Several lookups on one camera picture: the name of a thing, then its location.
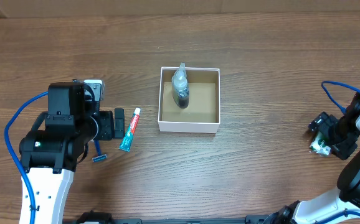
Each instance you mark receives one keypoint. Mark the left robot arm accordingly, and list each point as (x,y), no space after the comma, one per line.
(58,141)

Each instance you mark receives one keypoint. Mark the white cardboard box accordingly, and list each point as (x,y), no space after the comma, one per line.
(203,112)

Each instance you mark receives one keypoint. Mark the green white soap packet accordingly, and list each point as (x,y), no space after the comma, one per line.
(319,146)

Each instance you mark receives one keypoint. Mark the blue disposable razor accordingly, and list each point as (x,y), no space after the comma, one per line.
(100,156)

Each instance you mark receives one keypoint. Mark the clear soap pump bottle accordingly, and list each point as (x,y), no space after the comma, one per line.
(180,86)

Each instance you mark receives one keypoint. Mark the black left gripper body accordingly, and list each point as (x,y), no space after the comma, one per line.
(106,130)

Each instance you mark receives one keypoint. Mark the colgate toothpaste tube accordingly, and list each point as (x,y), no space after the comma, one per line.
(129,135)

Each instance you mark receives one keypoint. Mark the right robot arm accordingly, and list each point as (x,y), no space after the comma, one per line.
(343,202)

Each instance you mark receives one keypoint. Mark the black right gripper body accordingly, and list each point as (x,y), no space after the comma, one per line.
(341,134)

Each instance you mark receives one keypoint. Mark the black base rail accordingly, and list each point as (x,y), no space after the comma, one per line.
(107,218)

